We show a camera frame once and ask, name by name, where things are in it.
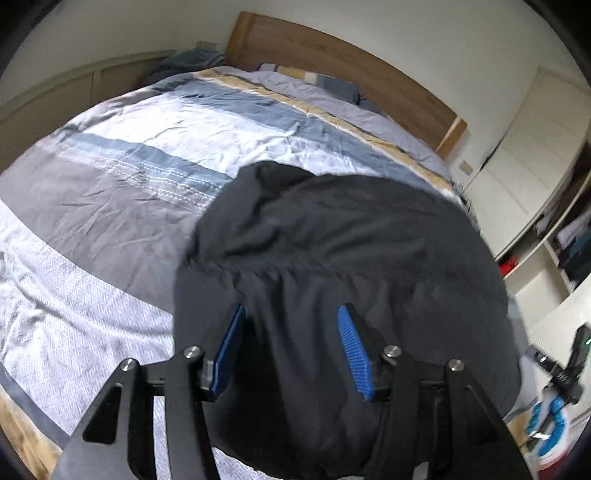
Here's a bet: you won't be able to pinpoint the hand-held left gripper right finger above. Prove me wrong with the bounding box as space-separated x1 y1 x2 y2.
336 304 533 480

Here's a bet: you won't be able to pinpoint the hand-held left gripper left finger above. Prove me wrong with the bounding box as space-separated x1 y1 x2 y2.
50 304 249 480

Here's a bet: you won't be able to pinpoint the black puffer jacket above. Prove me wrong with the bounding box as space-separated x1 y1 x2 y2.
173 161 522 480

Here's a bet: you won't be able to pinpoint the hanging clothes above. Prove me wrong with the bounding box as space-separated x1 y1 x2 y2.
533 215 591 289

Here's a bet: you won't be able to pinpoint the person's right hand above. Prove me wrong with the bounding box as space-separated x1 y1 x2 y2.
525 392 580 468

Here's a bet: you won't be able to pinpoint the white wardrobe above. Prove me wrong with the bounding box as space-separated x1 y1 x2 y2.
462 67 591 356

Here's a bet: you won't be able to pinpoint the striped duvet cover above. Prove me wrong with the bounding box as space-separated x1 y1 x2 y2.
0 65 462 480

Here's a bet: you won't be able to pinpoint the blue grey pillow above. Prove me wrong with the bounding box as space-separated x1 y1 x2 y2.
318 75 362 104

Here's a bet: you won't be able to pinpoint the wooden bed headboard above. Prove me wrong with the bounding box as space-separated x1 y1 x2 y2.
224 11 468 161

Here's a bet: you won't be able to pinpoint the blue cloth pile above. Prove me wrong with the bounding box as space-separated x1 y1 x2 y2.
150 47 228 85

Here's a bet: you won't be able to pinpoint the beige radiator cover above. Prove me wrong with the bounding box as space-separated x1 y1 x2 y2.
0 50 178 174

